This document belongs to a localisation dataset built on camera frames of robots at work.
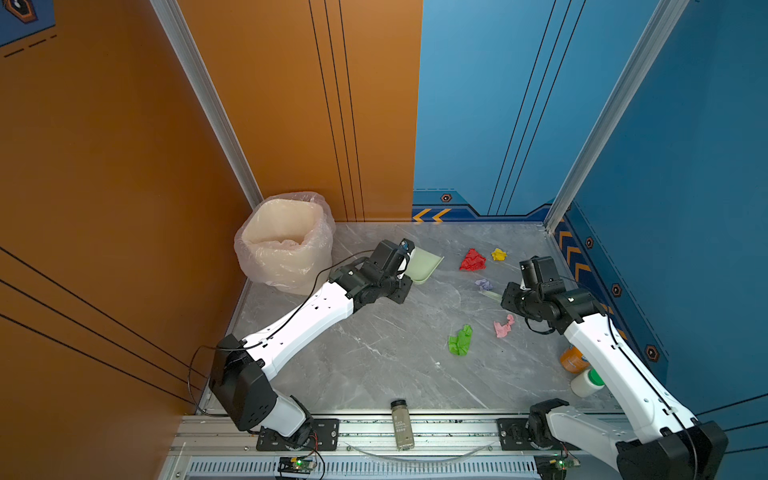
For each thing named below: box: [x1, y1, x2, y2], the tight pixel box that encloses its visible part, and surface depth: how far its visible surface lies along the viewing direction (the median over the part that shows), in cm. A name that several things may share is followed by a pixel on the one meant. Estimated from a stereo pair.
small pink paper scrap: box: [494, 314, 515, 338], surface depth 93 cm
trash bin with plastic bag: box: [234, 192, 336, 295], surface depth 89 cm
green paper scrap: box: [448, 324, 473, 356], surface depth 90 cm
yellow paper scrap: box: [492, 248, 507, 261], surface depth 111 cm
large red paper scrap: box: [459, 248, 486, 271], surface depth 107 cm
